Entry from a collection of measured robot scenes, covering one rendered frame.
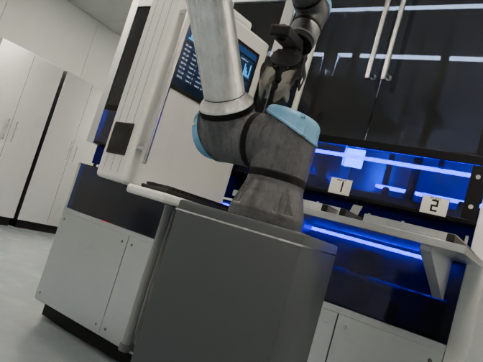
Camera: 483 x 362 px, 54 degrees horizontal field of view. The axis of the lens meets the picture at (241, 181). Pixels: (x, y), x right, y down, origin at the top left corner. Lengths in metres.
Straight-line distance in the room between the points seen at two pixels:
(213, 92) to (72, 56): 6.03
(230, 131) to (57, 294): 1.90
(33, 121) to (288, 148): 5.36
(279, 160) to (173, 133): 0.89
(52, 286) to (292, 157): 2.03
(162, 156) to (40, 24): 5.13
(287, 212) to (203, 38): 0.36
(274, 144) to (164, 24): 0.97
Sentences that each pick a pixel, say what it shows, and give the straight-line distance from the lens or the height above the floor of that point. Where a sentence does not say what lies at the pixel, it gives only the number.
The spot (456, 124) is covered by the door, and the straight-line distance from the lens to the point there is 1.77.
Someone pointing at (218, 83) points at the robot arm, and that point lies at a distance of 0.93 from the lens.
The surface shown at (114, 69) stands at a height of 1.42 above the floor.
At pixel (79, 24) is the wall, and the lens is 7.01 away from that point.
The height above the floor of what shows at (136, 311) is 0.34.
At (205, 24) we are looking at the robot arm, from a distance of 0.91.
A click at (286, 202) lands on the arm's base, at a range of 0.88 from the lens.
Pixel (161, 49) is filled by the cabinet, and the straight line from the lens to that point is 1.71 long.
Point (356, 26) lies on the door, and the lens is 2.04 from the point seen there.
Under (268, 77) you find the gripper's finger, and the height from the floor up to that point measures 1.11.
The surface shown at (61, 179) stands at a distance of 6.42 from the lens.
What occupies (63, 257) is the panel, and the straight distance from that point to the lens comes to 2.69.
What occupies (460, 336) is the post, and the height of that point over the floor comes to 0.64.
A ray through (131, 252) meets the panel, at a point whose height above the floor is 0.51.
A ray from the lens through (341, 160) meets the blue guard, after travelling 1.82.
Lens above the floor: 0.77
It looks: 5 degrees up
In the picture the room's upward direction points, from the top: 17 degrees clockwise
